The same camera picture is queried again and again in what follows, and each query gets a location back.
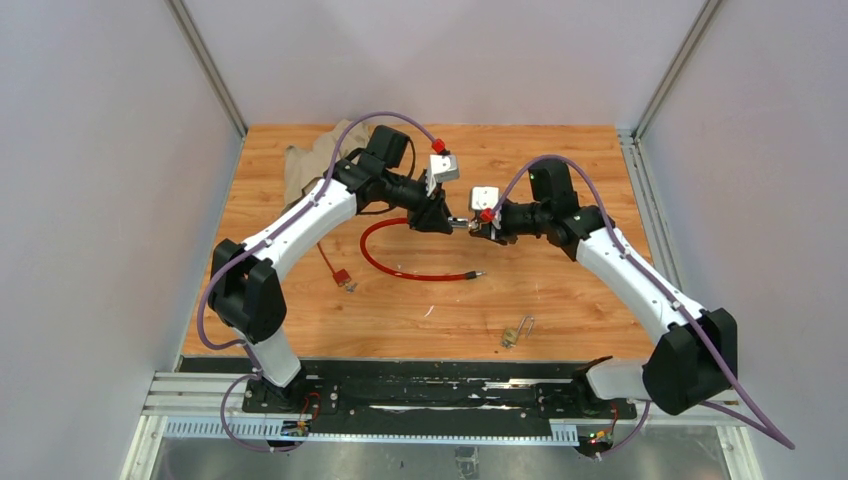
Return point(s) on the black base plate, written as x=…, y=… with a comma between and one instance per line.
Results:
x=417, y=401

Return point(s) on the brass padlock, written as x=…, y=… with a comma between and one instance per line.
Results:
x=512, y=335

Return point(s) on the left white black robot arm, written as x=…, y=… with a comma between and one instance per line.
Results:
x=245, y=286

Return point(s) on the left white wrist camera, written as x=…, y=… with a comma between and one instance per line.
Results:
x=442, y=167

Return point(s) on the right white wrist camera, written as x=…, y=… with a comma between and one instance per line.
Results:
x=482, y=203

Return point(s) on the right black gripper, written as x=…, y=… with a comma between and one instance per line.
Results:
x=499, y=234

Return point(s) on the red cable lock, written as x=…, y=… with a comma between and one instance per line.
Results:
x=388, y=245

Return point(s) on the beige cloth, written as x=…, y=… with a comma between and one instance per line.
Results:
x=303, y=166

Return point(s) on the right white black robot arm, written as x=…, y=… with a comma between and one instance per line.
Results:
x=695, y=353

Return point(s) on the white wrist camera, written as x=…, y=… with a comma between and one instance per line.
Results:
x=442, y=167
x=482, y=203

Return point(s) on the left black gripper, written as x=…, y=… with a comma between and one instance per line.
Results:
x=432, y=214

